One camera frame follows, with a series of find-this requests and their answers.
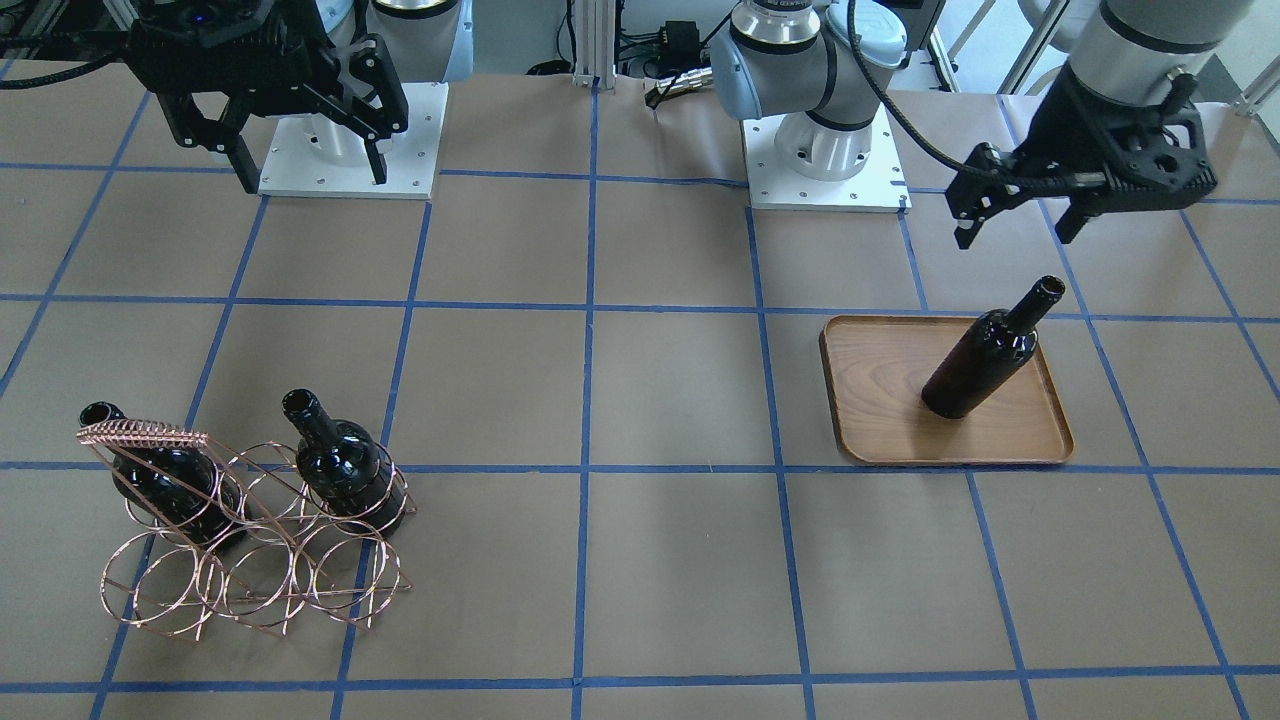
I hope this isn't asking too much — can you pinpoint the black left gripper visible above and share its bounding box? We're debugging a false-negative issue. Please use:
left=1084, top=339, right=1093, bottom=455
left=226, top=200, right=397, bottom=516
left=945, top=69, right=1219, bottom=250

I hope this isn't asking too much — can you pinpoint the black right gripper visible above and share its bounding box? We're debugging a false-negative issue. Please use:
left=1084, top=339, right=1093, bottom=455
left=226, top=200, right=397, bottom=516
left=125, top=1, right=408, bottom=195

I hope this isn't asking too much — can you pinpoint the dark wine bottle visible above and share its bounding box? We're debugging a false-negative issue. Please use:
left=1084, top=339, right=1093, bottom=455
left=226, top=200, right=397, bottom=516
left=111, top=447, right=246, bottom=551
left=922, top=275, right=1066, bottom=419
left=282, top=388, right=404, bottom=538

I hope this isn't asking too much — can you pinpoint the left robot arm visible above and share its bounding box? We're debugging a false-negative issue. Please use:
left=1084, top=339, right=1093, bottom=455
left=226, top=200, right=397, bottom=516
left=710, top=1, right=1251, bottom=249

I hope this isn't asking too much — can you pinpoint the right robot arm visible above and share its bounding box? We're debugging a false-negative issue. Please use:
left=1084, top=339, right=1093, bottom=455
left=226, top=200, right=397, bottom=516
left=123, top=1, right=474, bottom=201

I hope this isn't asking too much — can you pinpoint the wooden tray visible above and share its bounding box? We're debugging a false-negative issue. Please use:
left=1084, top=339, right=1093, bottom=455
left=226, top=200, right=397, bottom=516
left=819, top=315, right=1076, bottom=466

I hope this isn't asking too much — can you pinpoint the black power adapter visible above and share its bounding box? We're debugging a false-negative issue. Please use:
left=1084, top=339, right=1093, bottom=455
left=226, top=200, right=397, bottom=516
left=657, top=20, right=701, bottom=68

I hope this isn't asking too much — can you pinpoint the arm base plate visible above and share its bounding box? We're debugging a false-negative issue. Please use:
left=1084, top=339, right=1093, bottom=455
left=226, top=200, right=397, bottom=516
left=259, top=83, right=452, bottom=201
left=728, top=90, right=911, bottom=213

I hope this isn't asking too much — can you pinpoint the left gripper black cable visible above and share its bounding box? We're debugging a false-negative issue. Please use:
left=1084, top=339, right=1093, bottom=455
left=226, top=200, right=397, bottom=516
left=845, top=0, right=1011, bottom=181

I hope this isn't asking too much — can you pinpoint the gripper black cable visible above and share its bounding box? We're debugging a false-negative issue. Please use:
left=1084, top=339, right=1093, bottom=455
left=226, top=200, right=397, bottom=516
left=0, top=35, right=136, bottom=94
left=845, top=0, right=1011, bottom=181

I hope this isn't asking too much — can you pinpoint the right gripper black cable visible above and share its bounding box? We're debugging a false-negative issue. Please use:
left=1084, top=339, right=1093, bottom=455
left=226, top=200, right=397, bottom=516
left=0, top=35, right=136, bottom=94

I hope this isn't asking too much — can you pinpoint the aluminium frame post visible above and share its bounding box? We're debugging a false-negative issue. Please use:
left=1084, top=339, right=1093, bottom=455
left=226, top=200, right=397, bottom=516
left=568, top=0, right=618, bottom=92

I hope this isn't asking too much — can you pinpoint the copper wire wine basket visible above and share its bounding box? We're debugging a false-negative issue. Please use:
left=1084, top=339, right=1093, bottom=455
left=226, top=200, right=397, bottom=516
left=76, top=419, right=413, bottom=643

